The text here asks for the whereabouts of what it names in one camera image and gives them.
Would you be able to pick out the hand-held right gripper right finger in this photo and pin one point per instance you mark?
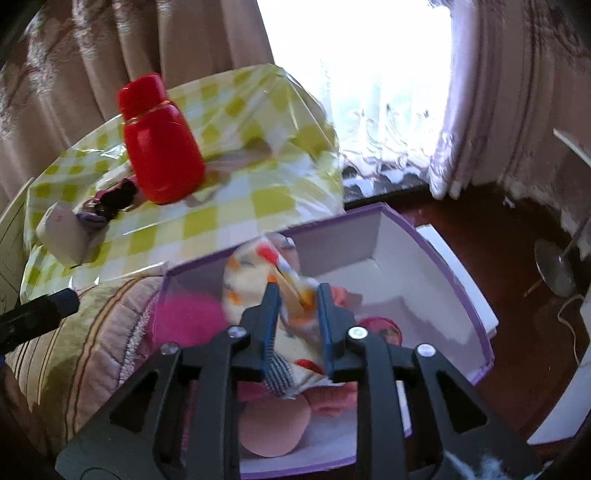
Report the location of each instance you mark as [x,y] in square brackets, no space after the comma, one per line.
[325,332]

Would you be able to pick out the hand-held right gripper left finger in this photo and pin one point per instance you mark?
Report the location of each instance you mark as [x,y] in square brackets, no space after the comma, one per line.
[272,332]

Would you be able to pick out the magenta fuzzy cloth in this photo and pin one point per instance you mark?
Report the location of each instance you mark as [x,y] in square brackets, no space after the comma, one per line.
[189,323]

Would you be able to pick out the pink round coin purse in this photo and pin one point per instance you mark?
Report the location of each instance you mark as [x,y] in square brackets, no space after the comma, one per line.
[381,330]

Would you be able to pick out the green checked plastic tablecloth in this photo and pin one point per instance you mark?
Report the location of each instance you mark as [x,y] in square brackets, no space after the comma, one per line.
[231,203]

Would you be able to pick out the white carved cabinet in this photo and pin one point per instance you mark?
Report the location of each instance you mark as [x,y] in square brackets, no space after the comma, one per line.
[11,258]

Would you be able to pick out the red thermos jug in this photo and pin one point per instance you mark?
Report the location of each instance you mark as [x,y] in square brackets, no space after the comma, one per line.
[161,152]

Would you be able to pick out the beige soft ball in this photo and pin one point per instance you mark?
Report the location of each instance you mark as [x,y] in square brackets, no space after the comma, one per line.
[272,429]

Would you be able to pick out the striped towel cushion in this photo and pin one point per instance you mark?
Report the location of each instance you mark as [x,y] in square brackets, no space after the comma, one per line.
[92,346]

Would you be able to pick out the metal floor stand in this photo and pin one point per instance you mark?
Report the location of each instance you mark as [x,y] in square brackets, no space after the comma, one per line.
[554,267]

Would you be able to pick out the beige curtain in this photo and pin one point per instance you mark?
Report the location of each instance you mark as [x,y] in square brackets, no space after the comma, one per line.
[138,37]

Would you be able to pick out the lavender lace curtain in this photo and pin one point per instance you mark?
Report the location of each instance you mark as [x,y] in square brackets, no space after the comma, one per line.
[489,92]

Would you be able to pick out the purple cardboard box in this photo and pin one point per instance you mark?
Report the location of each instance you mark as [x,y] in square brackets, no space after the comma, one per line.
[415,258]

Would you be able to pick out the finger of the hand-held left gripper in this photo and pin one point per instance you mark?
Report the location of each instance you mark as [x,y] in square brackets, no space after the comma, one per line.
[46,311]

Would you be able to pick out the white orange printed cloth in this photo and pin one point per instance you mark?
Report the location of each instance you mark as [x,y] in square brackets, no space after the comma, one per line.
[249,277]

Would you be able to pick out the white sheer curtain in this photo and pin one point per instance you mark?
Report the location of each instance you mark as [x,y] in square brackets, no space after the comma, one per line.
[369,92]

